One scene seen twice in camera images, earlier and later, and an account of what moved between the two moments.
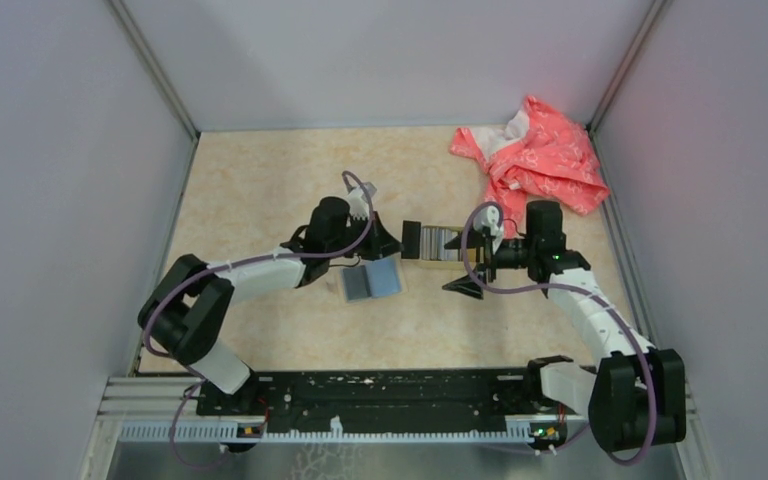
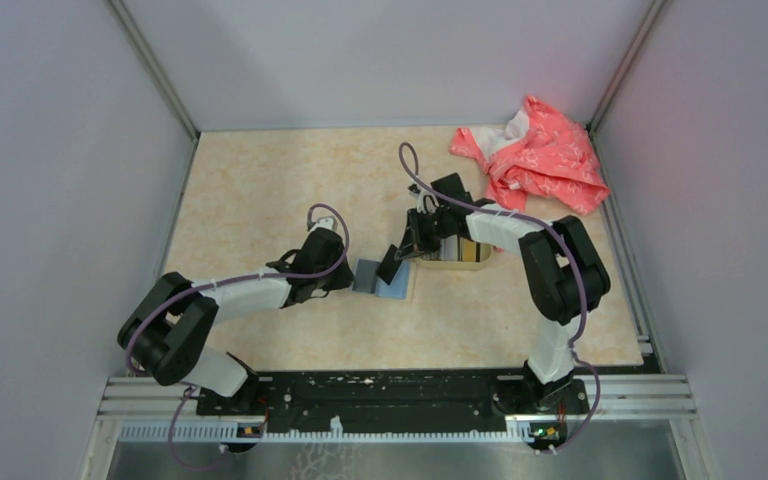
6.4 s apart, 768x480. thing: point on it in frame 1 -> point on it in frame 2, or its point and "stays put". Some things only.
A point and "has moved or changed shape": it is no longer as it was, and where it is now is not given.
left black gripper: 381,242 -> 342,279
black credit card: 411,238 has moved or changed shape
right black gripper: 476,238 -> 409,247
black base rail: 385,399 stays put
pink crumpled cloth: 535,155 stays put
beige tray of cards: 433,240 stays put
